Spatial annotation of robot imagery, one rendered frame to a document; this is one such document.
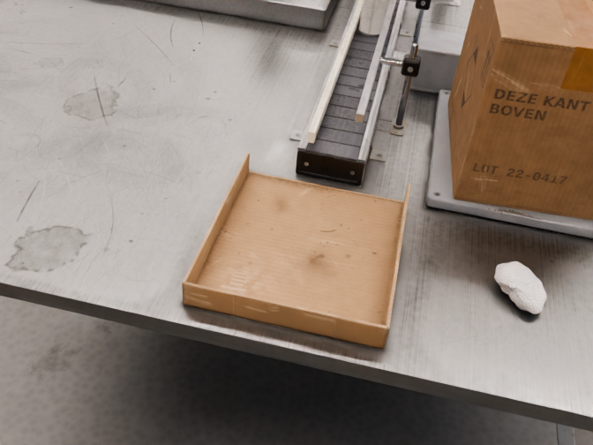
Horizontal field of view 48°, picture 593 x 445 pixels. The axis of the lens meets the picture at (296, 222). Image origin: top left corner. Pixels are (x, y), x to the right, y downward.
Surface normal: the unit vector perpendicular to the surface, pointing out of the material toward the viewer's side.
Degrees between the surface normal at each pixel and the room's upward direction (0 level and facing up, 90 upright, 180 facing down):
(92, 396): 1
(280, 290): 0
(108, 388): 1
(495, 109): 90
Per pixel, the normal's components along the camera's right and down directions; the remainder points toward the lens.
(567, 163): -0.15, 0.63
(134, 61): 0.08, -0.76
